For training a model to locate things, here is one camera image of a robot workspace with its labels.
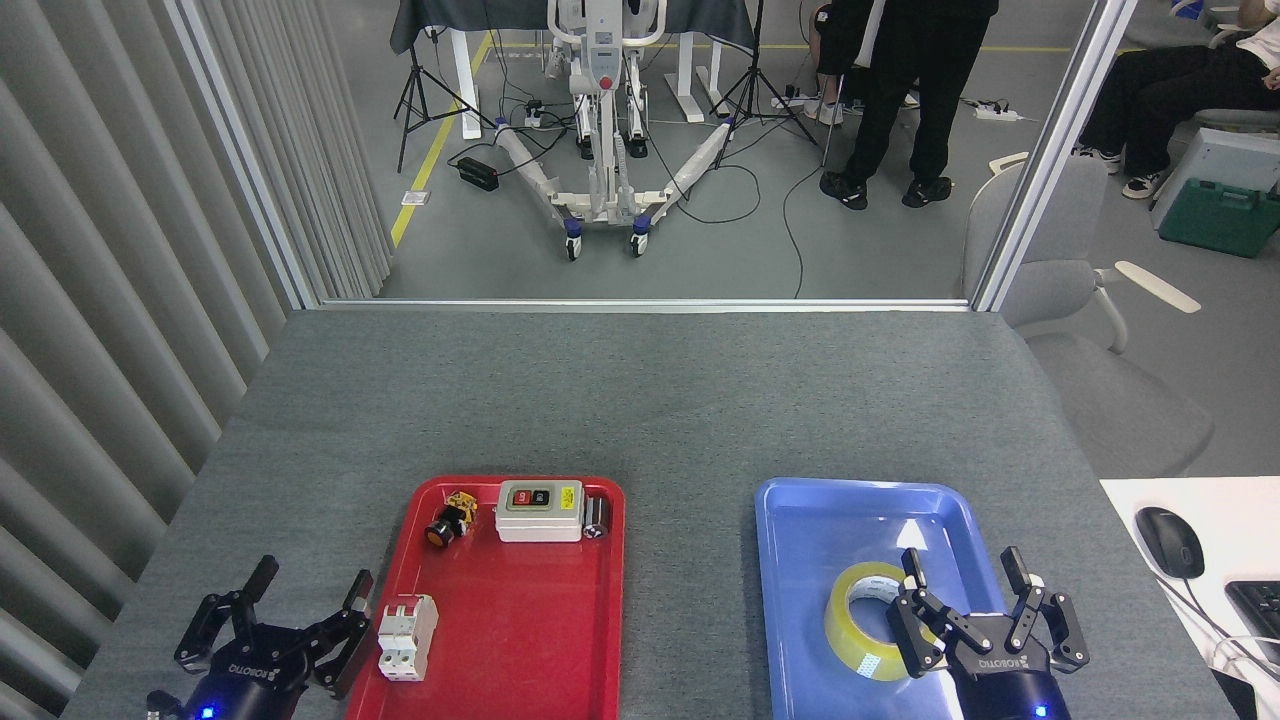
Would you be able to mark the white power strip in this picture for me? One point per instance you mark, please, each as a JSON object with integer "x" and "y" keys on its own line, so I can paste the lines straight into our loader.
{"x": 997, "y": 113}

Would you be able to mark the standing person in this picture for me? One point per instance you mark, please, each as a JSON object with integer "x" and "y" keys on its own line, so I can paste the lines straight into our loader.
{"x": 940, "y": 90}

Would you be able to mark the black power adapter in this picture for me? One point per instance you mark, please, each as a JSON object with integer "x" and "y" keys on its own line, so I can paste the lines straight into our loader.
{"x": 478, "y": 174}

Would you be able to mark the table with dark cloth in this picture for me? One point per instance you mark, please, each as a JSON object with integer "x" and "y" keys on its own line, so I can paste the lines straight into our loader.
{"x": 450, "y": 20}

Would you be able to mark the yellow tape roll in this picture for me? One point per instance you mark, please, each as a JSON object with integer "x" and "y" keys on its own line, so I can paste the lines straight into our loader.
{"x": 850, "y": 640}

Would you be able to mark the white wheeled stand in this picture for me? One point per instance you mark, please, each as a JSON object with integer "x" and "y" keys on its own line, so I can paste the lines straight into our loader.
{"x": 603, "y": 150}

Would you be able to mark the red plastic tray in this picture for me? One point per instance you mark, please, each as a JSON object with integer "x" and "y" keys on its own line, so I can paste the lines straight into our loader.
{"x": 530, "y": 620}

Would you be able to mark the green plastic case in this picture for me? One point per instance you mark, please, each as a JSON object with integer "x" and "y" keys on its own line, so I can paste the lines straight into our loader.
{"x": 1220, "y": 220}

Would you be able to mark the seated person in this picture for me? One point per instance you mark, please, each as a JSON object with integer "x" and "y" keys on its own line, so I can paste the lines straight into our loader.
{"x": 1160, "y": 90}

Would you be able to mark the blue plastic tray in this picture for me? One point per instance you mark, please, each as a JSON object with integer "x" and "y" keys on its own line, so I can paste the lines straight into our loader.
{"x": 800, "y": 540}

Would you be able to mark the black tripod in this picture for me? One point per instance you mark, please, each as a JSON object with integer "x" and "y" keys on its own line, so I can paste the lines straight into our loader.
{"x": 752, "y": 85}
{"x": 415, "y": 90}

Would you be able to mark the black orange push button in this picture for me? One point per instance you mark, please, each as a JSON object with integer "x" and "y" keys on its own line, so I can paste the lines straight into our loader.
{"x": 440, "y": 530}

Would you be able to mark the silver frame post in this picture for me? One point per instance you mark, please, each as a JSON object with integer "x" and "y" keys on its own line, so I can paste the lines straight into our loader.
{"x": 250, "y": 160}
{"x": 1050, "y": 160}

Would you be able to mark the grey box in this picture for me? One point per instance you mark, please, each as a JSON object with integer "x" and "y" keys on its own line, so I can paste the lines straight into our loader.
{"x": 1230, "y": 155}

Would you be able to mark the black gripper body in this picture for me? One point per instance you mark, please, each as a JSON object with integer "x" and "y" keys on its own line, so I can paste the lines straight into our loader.
{"x": 1005, "y": 690}
{"x": 250, "y": 690}

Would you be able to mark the grey vertical blinds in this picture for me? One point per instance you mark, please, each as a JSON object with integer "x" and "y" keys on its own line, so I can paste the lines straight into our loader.
{"x": 100, "y": 300}

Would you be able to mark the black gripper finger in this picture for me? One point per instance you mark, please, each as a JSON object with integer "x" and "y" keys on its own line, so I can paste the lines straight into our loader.
{"x": 1015, "y": 572}
{"x": 912, "y": 570}
{"x": 265, "y": 573}
{"x": 360, "y": 590}

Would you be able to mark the white circuit breaker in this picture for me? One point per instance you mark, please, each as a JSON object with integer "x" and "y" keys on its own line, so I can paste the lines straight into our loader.
{"x": 405, "y": 640}

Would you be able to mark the white desk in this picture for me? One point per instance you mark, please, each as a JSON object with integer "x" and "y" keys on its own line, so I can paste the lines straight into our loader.
{"x": 1240, "y": 520}

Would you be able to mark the black keyboard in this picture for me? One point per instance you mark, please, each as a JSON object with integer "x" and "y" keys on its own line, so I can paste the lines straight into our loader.
{"x": 1260, "y": 615}

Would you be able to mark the white floor plate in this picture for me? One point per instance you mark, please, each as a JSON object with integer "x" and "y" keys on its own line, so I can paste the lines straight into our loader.
{"x": 415, "y": 198}

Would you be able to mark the white two-button switch box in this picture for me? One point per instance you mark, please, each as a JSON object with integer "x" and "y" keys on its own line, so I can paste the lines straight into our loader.
{"x": 535, "y": 520}

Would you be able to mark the grey office chair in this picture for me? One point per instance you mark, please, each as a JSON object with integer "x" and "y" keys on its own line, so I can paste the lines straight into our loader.
{"x": 1120, "y": 400}

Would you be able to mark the small black silver cylinder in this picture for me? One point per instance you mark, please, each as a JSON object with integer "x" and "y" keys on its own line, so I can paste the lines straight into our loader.
{"x": 597, "y": 515}

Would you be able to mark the black computer mouse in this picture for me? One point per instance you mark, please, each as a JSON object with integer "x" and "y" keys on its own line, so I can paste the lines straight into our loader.
{"x": 1170, "y": 540}

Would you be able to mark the silver frame rail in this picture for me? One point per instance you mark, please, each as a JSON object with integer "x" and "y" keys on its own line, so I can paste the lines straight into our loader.
{"x": 640, "y": 304}

